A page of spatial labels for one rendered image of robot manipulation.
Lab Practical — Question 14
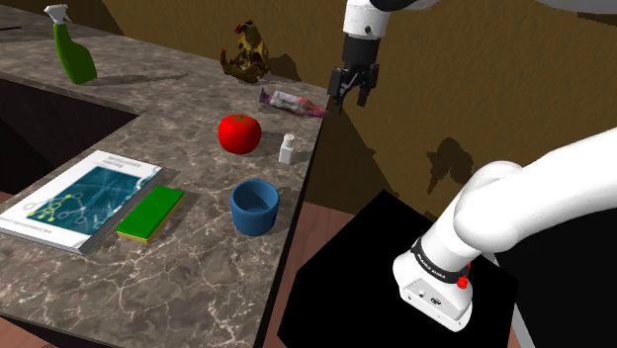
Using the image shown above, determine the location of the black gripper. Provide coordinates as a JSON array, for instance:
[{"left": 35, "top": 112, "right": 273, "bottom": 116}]
[{"left": 327, "top": 33, "right": 382, "bottom": 116}]

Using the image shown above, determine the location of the brown crumpled paper bag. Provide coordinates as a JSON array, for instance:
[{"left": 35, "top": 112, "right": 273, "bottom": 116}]
[{"left": 220, "top": 19, "right": 271, "bottom": 85}]

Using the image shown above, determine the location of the white and teal book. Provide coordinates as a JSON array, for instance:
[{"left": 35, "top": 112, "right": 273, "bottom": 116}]
[{"left": 0, "top": 149, "right": 165, "bottom": 256}]

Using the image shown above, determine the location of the green spray bottle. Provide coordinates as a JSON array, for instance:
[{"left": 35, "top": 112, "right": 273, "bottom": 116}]
[{"left": 44, "top": 4, "right": 99, "bottom": 86}]

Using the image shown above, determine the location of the red tomato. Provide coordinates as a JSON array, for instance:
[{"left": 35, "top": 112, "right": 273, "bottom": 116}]
[{"left": 218, "top": 113, "right": 263, "bottom": 156}]

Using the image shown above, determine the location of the blue cup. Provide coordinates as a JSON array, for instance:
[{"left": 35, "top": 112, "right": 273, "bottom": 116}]
[{"left": 229, "top": 178, "right": 281, "bottom": 237}]

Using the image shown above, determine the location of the black robot stand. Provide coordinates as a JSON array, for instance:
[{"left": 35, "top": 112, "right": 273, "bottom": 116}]
[{"left": 277, "top": 188, "right": 617, "bottom": 348}]

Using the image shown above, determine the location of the green and yellow sponge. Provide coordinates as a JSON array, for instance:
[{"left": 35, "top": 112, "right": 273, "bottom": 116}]
[{"left": 115, "top": 185, "right": 186, "bottom": 244}]

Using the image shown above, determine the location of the white salt shaker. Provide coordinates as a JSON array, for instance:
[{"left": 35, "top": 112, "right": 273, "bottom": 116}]
[{"left": 278, "top": 132, "right": 298, "bottom": 165}]

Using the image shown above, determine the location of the clear plastic snack wrapper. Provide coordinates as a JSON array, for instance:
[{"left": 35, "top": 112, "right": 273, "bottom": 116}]
[{"left": 259, "top": 88, "right": 330, "bottom": 119}]

